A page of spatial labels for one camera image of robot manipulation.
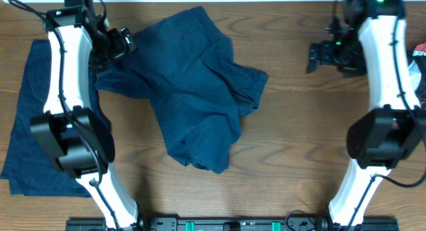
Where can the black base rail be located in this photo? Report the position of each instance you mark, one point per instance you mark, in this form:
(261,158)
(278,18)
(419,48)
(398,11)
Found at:
(292,223)

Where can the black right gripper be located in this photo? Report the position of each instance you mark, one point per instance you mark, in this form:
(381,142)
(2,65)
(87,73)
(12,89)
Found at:
(354,67)

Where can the red black clothes pile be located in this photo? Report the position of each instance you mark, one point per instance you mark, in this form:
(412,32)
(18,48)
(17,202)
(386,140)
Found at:
(416,62)

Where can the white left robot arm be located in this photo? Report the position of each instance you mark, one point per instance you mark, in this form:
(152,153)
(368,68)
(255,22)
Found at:
(76,141)

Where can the dark blue shorts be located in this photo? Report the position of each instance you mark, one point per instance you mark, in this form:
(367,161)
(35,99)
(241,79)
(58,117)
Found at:
(184,65)

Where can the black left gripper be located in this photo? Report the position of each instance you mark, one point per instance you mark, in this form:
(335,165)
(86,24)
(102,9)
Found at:
(123,42)

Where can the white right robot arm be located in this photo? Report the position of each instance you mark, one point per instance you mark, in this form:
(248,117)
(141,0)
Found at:
(369,39)

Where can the dark navy garment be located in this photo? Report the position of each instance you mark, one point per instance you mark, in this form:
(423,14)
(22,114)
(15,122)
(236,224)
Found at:
(27,167)

